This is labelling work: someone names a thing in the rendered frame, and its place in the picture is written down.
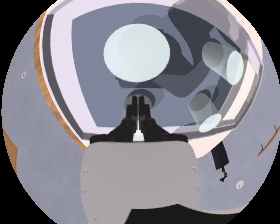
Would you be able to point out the clear glass jar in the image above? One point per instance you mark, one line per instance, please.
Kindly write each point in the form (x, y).
(136, 52)
(204, 112)
(225, 61)
(138, 136)

